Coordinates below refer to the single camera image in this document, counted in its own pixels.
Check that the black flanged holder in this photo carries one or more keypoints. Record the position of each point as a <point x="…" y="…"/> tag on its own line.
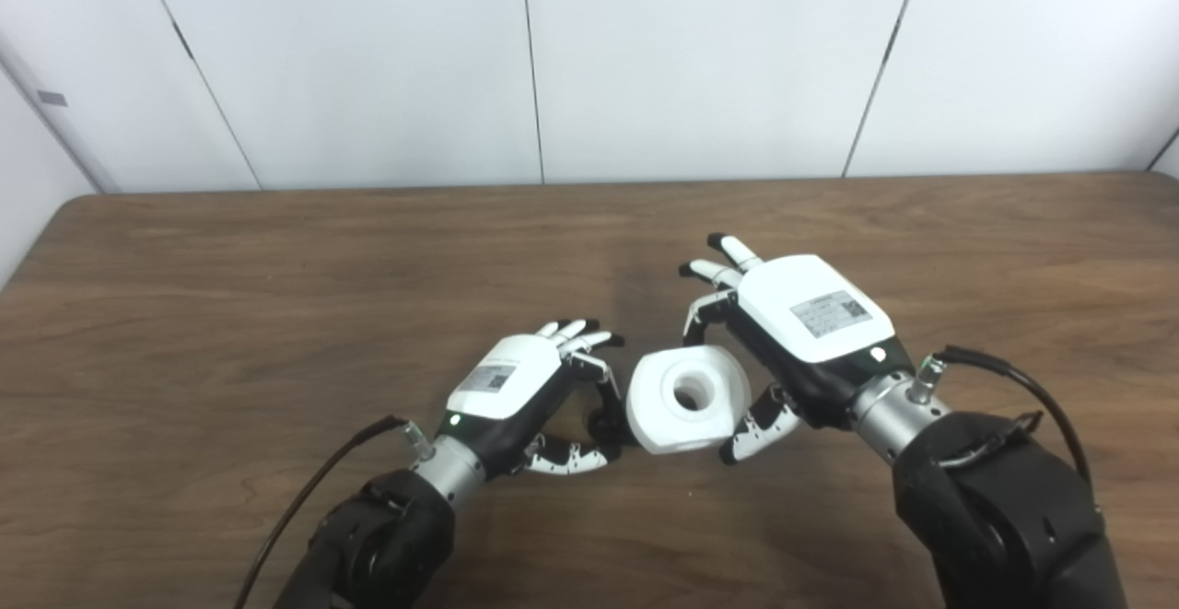
<point x="608" y="427"/>

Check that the small grey wall tag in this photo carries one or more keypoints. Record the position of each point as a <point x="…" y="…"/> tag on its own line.
<point x="52" y="99"/>

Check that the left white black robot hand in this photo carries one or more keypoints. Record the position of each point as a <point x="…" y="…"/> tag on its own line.
<point x="502" y="397"/>

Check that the round white piece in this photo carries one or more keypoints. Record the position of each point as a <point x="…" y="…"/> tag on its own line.
<point x="686" y="402"/>

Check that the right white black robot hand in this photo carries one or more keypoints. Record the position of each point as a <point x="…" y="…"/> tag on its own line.
<point x="811" y="323"/>

